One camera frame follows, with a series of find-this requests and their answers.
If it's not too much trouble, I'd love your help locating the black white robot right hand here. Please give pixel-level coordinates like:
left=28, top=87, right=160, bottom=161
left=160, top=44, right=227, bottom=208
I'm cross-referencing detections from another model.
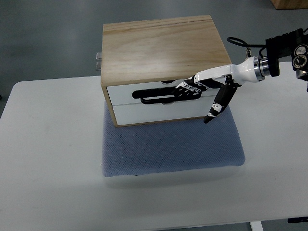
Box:
left=174, top=56, right=270, bottom=124

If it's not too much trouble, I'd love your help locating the white drawer black handle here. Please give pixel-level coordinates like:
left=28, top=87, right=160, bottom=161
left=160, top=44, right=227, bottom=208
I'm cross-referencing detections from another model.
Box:
left=104, top=72, right=233, bottom=106

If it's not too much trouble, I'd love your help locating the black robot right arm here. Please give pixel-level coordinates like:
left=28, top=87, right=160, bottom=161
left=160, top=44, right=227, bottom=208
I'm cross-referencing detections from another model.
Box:
left=259, top=28, right=308, bottom=81

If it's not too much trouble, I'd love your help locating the white lower drawer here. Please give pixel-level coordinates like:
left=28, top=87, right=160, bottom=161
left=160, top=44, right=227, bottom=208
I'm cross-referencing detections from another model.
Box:
left=113, top=96, right=215, bottom=126

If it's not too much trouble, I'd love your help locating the wooden drawer cabinet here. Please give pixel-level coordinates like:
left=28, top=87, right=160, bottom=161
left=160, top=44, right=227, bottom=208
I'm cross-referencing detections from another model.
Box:
left=101, top=15, right=231, bottom=127

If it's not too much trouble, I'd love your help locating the brown cardboard box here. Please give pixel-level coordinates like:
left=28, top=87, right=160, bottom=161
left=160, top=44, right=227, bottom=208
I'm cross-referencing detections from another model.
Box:
left=271, top=0, right=308, bottom=10

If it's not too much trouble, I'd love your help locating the blue grey mesh cushion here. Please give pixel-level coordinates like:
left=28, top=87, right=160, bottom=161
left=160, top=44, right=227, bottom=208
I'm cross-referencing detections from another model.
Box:
left=102, top=108, right=245, bottom=177

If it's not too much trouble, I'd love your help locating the metal clamp behind cabinet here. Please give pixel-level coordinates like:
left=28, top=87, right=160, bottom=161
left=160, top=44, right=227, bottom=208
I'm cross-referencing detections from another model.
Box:
left=96, top=52, right=102, bottom=71

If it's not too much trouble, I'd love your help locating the white table leg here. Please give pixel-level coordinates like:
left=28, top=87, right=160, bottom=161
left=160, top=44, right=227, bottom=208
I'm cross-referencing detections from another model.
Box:
left=250, top=221, right=264, bottom=231

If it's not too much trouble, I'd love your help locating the black bracket under table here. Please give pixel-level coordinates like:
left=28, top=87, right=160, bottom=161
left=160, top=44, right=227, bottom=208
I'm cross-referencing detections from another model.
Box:
left=287, top=217, right=308, bottom=224

